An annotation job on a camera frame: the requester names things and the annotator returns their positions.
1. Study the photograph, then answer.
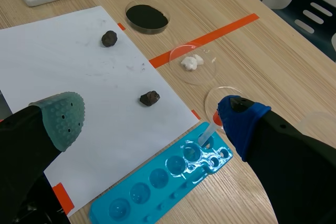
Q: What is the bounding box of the small dark angular stone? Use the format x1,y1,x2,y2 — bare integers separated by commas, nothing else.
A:
139,90,161,107

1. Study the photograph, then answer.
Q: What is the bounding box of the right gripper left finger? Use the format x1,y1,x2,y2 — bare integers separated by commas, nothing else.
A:
0,91,86,224

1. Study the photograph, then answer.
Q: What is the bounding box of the turquoise rack with round holes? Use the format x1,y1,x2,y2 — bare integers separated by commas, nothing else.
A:
89,122,234,224

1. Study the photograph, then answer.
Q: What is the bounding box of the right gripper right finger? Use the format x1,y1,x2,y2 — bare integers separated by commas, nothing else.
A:
216,95,336,224

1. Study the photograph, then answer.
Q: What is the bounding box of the small dark round stone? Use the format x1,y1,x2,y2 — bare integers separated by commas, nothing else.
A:
100,30,118,48

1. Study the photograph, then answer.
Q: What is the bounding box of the white sheet of paper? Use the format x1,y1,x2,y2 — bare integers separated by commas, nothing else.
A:
0,5,201,218

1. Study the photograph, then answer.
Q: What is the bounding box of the dropper with red bulb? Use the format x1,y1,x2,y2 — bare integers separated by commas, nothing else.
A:
198,110,223,148

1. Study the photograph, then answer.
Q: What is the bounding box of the clear glass dish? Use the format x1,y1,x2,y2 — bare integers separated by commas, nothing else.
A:
169,43,218,86
204,86,250,133

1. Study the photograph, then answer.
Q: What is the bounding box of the white lump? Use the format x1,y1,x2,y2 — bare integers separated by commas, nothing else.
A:
180,54,205,71

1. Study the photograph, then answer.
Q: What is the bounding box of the dark blue chair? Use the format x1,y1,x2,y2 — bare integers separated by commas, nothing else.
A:
271,0,336,63

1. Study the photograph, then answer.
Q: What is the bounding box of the glass dish with black powder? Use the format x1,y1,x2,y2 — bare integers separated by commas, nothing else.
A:
124,0,171,35

